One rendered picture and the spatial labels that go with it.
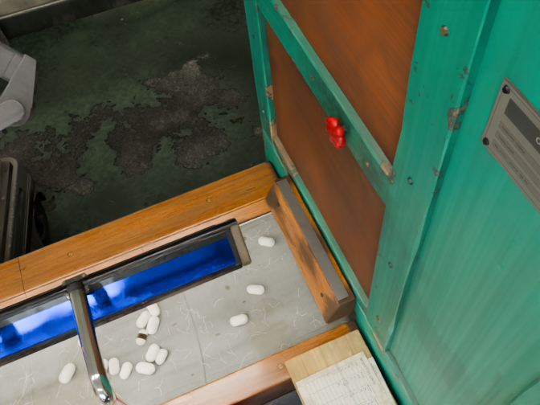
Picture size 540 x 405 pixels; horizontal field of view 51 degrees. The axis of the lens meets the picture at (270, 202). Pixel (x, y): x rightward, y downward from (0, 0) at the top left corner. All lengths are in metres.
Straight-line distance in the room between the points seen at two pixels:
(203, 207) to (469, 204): 0.80
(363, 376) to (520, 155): 0.70
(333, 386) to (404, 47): 0.67
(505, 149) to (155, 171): 1.95
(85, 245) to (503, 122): 0.99
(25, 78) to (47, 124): 1.52
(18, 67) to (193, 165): 1.27
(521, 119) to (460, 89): 0.06
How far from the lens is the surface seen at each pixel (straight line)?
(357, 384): 1.07
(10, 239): 1.92
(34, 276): 1.29
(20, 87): 1.12
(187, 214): 1.25
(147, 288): 0.84
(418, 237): 0.65
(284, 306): 1.15
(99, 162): 2.42
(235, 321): 1.13
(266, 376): 1.09
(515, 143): 0.44
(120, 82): 2.68
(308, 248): 1.07
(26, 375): 1.24
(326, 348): 1.08
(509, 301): 0.55
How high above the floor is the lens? 1.81
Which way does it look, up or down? 58 degrees down
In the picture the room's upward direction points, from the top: 8 degrees counter-clockwise
